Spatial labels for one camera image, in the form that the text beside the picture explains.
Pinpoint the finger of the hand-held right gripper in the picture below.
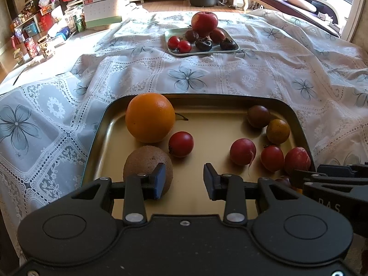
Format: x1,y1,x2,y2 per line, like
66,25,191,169
289,164,368,190
303,182,368,195

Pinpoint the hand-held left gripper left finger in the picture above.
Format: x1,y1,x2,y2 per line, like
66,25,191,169
72,163,167,226

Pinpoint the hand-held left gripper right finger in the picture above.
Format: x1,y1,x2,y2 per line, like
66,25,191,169
203,163,299,226

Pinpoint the brown kiwi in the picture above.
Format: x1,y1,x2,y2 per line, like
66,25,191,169
123,146,173,197

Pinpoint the pinkish red radish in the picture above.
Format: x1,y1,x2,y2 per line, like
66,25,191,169
230,138,257,176
284,147,311,176

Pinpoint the gold metal tray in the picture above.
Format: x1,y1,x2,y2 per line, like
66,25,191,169
81,93,312,222

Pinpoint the orange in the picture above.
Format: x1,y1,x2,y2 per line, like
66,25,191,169
125,93,176,143

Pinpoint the dark purple cherry tomato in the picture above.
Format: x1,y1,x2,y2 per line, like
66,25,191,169
247,105,271,128

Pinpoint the white floral lace tablecloth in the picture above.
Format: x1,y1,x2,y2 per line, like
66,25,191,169
0,9,368,265

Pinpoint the light green tray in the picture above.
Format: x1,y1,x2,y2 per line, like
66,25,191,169
164,28,240,56

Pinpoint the dark wrinkled fruit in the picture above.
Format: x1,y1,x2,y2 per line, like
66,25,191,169
220,38,237,50
195,38,213,52

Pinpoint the red apple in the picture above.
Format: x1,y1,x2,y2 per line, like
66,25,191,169
191,11,219,37

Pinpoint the white pillow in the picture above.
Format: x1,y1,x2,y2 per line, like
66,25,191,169
287,0,317,12

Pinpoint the purple chaise sofa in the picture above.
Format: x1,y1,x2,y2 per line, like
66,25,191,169
243,0,341,36

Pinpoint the glass jar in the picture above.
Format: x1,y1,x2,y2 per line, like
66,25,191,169
37,34,55,61

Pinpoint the white and green box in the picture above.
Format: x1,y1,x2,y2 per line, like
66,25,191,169
83,0,123,30

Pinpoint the red tin can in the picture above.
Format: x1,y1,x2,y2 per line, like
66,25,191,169
23,38,38,58

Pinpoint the cluttered storage shelf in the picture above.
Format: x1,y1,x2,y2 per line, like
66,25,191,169
10,0,72,38

